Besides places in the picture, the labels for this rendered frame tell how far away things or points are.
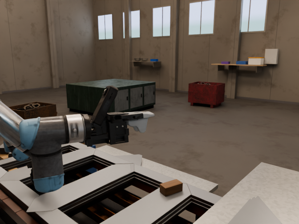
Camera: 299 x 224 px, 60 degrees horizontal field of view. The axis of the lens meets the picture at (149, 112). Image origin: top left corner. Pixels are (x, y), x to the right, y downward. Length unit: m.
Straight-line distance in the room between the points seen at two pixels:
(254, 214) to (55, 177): 0.69
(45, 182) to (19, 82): 12.22
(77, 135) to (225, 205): 0.67
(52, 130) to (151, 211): 0.83
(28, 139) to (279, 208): 0.93
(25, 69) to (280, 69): 10.36
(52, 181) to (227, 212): 0.65
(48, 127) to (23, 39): 12.36
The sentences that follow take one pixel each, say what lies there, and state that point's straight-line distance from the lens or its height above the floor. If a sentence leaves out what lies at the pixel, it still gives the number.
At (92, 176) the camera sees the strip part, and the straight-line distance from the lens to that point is 1.75.
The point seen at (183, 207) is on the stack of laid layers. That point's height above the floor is 0.83.
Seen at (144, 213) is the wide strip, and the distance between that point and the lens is 1.37.
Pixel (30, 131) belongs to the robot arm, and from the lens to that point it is 0.68.
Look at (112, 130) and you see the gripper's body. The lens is 0.71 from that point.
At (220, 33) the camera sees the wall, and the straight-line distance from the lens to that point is 10.53.
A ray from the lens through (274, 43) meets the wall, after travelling 9.87.
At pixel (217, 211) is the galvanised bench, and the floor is 1.05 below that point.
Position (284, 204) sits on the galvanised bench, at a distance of 1.21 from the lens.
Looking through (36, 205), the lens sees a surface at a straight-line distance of 1.53.
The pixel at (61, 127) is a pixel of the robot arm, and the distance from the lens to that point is 0.68.
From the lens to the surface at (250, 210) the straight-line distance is 1.07.
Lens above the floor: 1.63
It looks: 13 degrees down
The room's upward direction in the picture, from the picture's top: straight up
